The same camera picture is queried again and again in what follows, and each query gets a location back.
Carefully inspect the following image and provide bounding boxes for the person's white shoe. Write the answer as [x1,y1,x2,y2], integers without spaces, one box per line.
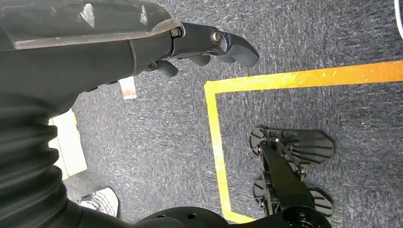
[77,187,120,218]

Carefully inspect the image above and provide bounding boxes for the pale flat board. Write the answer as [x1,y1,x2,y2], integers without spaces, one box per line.
[48,108,88,181]

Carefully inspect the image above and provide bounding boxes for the white cable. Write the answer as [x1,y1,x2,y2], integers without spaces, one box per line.
[393,0,403,40]

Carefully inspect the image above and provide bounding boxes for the yellow floor tape line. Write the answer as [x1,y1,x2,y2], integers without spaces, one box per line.
[203,60,403,224]

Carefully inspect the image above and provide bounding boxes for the black robot waist housing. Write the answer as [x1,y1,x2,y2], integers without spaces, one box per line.
[134,206,333,228]

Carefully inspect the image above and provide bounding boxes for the black robot foot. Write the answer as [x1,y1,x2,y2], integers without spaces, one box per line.
[249,126,335,165]
[252,176,334,219]

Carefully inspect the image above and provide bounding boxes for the small pale translucent tag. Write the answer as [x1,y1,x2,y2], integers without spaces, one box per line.
[118,76,138,100]

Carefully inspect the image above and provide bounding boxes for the ribbed grey left arm sleeve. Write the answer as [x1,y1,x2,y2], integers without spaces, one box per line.
[0,92,86,228]

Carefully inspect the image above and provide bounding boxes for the black robot leg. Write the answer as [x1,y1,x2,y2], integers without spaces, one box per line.
[259,140,316,212]

